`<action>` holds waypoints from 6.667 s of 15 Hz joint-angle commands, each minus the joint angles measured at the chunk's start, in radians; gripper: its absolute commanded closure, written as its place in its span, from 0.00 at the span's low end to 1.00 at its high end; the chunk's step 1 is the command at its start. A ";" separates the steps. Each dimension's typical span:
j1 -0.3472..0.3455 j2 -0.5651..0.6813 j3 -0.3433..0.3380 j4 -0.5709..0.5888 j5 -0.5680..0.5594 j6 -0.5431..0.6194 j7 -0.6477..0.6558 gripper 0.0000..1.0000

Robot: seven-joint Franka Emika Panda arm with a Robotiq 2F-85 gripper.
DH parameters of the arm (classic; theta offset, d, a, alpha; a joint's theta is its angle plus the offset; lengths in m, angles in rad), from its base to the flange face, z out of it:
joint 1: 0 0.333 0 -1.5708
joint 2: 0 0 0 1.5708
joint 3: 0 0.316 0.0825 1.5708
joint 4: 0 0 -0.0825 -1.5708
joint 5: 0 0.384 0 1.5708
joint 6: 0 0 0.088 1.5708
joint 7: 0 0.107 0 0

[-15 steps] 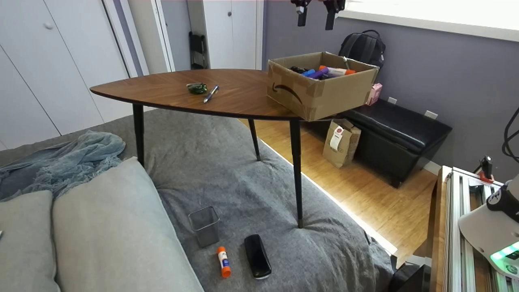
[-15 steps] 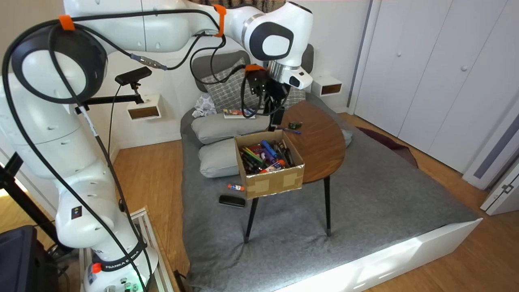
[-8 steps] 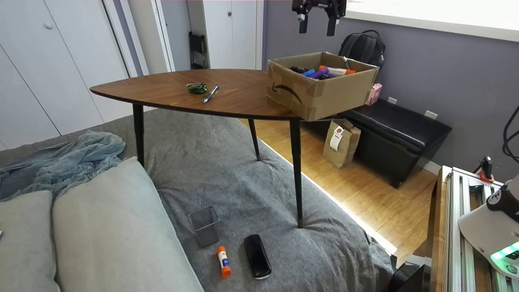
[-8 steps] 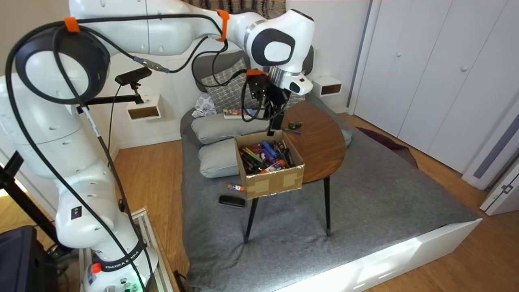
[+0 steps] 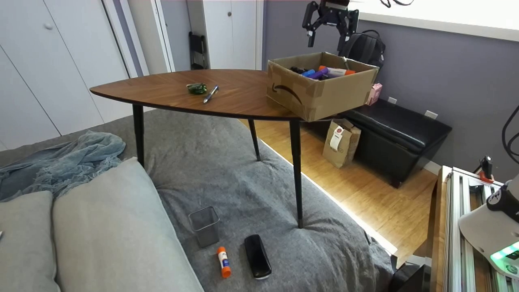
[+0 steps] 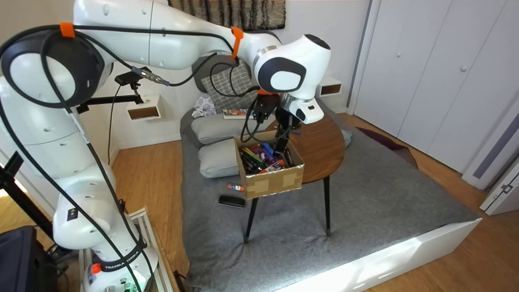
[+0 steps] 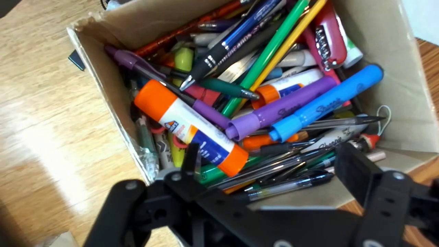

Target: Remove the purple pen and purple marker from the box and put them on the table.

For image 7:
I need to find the large orange-capped glue stick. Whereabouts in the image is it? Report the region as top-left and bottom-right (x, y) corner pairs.
(132, 78), (251, 180)

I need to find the black and blue pen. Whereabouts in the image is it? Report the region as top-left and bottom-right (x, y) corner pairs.
(179, 0), (288, 94)

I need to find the red marker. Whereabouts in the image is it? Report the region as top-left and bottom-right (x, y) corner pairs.
(184, 84), (221, 107)

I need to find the green marker with white cap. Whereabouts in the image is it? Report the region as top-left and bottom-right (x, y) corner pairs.
(335, 11), (367, 70)

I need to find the wooden doll pencil topper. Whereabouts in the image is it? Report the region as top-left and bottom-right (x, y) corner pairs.
(349, 132), (383, 155)

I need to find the red-orange pen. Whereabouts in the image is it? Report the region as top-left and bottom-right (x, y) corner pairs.
(135, 0), (247, 59)

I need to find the clear black gel pen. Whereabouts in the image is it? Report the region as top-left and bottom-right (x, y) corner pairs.
(245, 169), (336, 205)

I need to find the lilac pen with grip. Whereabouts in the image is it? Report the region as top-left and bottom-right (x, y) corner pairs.
(103, 44), (234, 132)

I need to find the green pencil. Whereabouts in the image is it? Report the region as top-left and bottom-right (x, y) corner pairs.
(220, 0), (313, 120)

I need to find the yellow-green highlighter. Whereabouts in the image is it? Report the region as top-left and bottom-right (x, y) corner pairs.
(172, 46), (197, 89)

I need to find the blue Sharpie marker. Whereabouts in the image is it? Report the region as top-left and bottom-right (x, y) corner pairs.
(268, 62), (386, 144)

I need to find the yellow pencil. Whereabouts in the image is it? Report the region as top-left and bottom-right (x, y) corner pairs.
(249, 0), (331, 94)

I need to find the grey Sharpie marker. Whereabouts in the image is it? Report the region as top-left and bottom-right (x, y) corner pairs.
(299, 124), (372, 155)

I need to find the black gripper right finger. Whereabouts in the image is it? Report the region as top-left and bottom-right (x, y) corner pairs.
(335, 142), (439, 247)

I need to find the dark green pen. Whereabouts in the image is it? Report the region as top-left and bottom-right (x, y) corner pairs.
(198, 76), (262, 103)

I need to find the brown cardboard box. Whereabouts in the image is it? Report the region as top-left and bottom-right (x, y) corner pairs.
(66, 0), (439, 213)

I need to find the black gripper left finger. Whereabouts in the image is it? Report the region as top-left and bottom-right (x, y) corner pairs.
(84, 143), (258, 247)

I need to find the plain wooden pencil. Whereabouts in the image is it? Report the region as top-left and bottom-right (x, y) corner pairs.
(363, 150), (389, 165)

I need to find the slim orange-capped glue stick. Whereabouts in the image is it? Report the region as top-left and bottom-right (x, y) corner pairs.
(251, 67), (326, 111)

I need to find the purple Sharpie marker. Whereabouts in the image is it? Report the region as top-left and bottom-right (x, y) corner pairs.
(224, 74), (339, 143)

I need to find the red pocket knife with corkscrew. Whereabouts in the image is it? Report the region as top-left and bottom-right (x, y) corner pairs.
(301, 2), (350, 87)

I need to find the cream barrel marker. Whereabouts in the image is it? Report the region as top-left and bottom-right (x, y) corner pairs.
(273, 47), (320, 70)

